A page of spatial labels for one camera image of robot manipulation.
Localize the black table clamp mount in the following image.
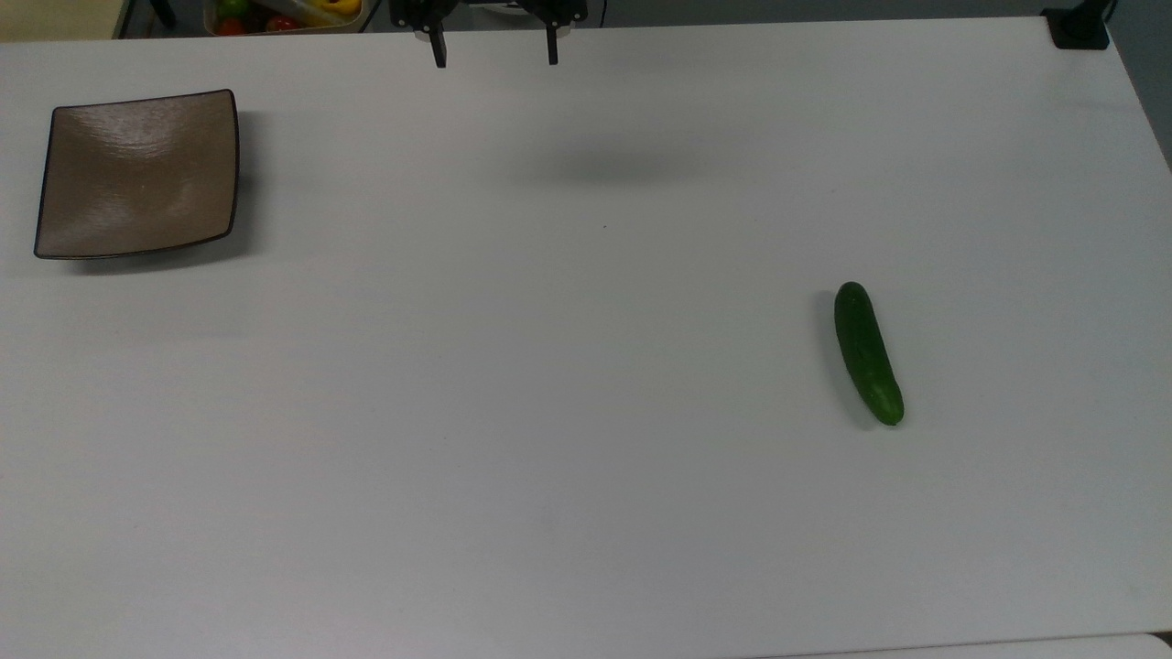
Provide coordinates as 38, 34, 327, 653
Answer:
1042, 0, 1112, 50

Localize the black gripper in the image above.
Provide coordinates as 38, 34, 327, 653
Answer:
389, 0, 588, 70

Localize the clear vegetable storage box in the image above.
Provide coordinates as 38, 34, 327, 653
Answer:
203, 0, 367, 37

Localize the square brown ceramic plate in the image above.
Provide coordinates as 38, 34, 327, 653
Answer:
34, 89, 241, 260

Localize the black metal frame leg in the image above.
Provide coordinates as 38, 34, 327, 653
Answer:
114, 0, 179, 38

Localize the green cucumber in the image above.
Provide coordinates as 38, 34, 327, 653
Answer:
833, 281, 906, 427

